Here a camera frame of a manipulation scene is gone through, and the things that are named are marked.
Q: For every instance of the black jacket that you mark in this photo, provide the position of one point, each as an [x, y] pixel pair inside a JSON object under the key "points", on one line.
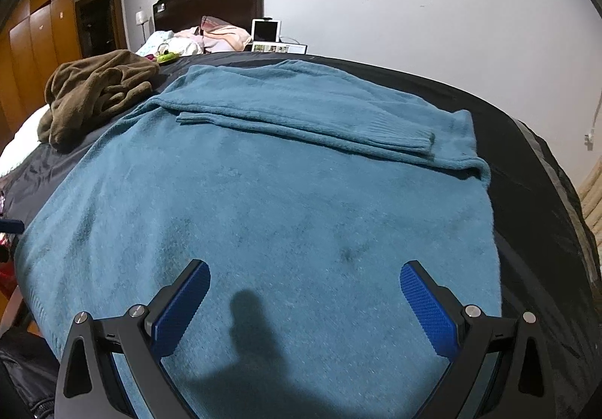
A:
{"points": [[23, 376]]}

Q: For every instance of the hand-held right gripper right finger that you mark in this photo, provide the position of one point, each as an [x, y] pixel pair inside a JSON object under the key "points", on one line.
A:
{"points": [[430, 310]]}

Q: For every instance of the black satin bed cover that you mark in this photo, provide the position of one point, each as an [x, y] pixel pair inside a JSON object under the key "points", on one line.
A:
{"points": [[531, 174]]}

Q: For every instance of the dark doorway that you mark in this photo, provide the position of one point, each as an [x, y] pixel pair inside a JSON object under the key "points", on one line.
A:
{"points": [[98, 23]]}

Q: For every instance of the green toy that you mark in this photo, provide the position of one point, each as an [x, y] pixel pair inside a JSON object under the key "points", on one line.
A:
{"points": [[167, 56]]}

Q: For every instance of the white tablet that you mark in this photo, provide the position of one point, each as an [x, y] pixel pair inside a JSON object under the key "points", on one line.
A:
{"points": [[265, 29]]}

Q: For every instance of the cream curtain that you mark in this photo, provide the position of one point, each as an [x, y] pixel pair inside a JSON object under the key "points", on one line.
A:
{"points": [[593, 202]]}

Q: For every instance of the photo collage frame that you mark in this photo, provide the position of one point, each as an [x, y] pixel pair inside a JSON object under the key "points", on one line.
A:
{"points": [[282, 48]]}

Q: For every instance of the striped pink pillow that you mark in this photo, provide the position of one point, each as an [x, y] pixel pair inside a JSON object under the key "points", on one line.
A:
{"points": [[211, 23]]}

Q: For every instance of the teal knit sweater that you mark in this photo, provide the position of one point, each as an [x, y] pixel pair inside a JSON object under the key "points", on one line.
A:
{"points": [[258, 188]]}

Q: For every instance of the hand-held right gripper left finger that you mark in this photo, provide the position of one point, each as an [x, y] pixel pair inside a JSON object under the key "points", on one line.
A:
{"points": [[181, 310]]}

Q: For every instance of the white bedside lamp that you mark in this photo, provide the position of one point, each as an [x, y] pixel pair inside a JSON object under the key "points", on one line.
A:
{"points": [[140, 16]]}

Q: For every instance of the red patterned cloth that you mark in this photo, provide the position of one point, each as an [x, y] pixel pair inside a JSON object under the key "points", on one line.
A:
{"points": [[5, 268]]}

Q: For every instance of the wooden wardrobe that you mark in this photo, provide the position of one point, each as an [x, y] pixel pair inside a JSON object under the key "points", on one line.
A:
{"points": [[33, 33]]}

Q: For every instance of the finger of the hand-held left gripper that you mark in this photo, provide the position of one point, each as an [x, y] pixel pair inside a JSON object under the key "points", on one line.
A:
{"points": [[13, 226]]}

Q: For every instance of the pink blanket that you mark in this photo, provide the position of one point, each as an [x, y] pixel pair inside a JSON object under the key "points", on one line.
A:
{"points": [[221, 40]]}

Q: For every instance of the brown fleece garment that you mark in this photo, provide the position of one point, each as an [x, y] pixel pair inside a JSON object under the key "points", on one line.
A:
{"points": [[89, 89]]}

